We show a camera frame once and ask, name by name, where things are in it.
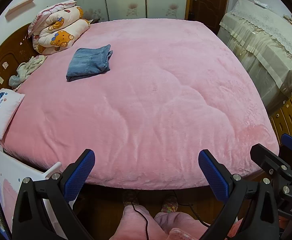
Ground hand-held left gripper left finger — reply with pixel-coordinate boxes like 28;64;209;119
12;149;96;240

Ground blue denim jeans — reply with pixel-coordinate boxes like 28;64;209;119
66;44;113;82

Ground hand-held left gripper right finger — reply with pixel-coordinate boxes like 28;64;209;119
198;149;280;240

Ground cream lace covered furniture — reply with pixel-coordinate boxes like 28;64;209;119
216;0;292;110

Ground black cable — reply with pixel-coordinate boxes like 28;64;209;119
172;191;209;229
131;201;149;240

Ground crumpled grey clothes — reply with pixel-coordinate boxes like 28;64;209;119
9;55;48;89

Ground brown wooden door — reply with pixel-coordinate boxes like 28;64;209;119
185;0;230;34

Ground person's floral slipper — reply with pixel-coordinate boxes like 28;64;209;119
161;195;179;213
122;189;140;207

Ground white bedside furniture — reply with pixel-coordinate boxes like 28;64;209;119
0;140;62;240

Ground pink wall shelf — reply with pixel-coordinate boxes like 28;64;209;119
5;0;38;19

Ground brown wooden headboard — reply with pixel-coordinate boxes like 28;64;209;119
0;23;36;105

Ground yellow wooden drawer cabinet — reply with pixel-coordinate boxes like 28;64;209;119
270;86;292;150

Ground person's pink fleece pants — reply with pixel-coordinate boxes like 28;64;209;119
109;204;241;240

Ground small white printed pillow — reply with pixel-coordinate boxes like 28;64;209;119
0;88;25;140

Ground pink plush bed blanket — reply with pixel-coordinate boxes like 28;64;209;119
0;17;280;190

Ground rolled bear print quilt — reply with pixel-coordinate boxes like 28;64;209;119
28;0;91;55

